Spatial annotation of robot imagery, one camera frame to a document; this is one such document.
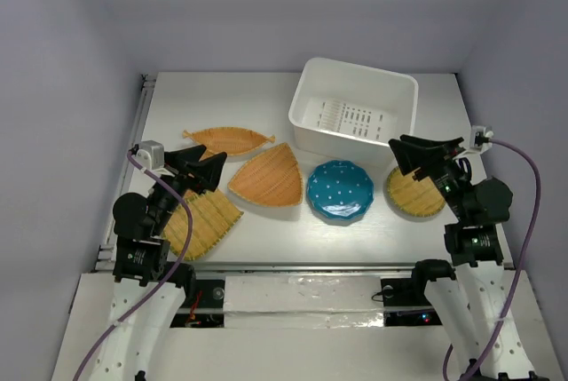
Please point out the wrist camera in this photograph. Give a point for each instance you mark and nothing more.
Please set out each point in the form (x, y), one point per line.
(149, 155)
(480, 138)

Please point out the leaf-shaped bamboo plate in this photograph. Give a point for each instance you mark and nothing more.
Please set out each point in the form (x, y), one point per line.
(214, 215)

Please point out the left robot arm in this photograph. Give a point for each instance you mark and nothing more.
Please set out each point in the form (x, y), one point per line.
(151, 279)

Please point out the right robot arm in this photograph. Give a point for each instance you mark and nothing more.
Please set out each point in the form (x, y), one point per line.
(467, 290)

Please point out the fan-shaped woven basket plate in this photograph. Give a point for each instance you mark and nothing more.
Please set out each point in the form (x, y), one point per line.
(271, 179)

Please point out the round bamboo plate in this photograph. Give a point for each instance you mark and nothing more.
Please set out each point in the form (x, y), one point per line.
(415, 198)

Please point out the blue polka-dot ceramic plate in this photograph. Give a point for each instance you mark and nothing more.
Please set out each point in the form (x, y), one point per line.
(340, 190)

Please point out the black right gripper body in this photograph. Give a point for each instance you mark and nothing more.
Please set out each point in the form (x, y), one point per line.
(449, 178)

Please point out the aluminium rail frame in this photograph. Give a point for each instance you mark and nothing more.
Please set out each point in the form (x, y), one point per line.
(294, 237)

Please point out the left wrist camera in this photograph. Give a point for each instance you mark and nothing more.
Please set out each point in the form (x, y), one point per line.
(149, 155)

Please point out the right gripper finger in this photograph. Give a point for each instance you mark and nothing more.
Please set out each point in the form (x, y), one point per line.
(421, 160)
(445, 148)

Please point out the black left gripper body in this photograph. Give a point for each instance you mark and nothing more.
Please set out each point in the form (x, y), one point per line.
(166, 199)

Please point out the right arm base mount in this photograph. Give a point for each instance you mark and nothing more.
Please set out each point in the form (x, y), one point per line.
(402, 307)

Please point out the white plastic bin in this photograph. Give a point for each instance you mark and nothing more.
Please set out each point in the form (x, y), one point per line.
(350, 112)

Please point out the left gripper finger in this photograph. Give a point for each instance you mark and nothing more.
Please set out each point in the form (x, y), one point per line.
(205, 175)
(181, 160)

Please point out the boat-shaped woven basket plate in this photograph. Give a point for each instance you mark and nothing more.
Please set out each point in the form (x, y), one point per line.
(233, 141)

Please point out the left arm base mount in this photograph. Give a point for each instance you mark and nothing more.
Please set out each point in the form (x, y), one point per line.
(205, 307)

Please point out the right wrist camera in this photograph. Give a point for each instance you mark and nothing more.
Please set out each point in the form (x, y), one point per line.
(480, 138)

